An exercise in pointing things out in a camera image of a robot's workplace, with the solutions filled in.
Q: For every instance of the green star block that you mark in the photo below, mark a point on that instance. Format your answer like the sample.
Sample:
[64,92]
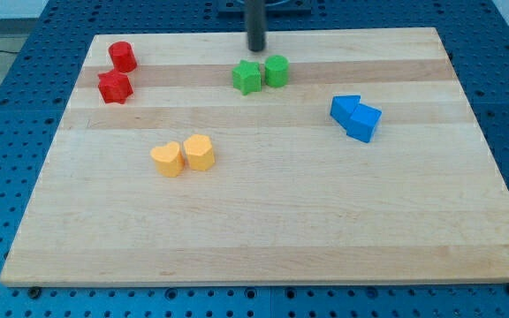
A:
[247,77]

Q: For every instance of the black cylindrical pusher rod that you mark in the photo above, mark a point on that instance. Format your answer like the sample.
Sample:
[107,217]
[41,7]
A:
[255,24]

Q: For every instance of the red cylinder block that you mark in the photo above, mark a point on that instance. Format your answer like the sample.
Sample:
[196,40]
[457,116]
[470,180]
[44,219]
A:
[122,56]

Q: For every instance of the blue triangle block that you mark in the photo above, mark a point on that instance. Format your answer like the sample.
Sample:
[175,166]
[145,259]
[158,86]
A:
[342,108]

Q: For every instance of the wooden board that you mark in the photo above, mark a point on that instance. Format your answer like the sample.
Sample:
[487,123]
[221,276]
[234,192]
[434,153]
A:
[291,198]

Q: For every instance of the green cylinder block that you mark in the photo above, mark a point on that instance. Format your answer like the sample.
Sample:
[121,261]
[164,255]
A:
[276,71]

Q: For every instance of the red star block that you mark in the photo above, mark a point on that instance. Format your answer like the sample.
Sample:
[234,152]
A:
[114,86]

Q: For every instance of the yellow hexagon block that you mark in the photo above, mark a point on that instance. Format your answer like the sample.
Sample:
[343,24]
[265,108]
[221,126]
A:
[199,152]

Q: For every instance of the yellow heart block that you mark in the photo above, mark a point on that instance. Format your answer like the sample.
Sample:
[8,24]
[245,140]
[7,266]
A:
[168,159]

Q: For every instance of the blue cube block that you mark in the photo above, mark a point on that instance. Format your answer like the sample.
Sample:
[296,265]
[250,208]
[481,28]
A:
[363,122]

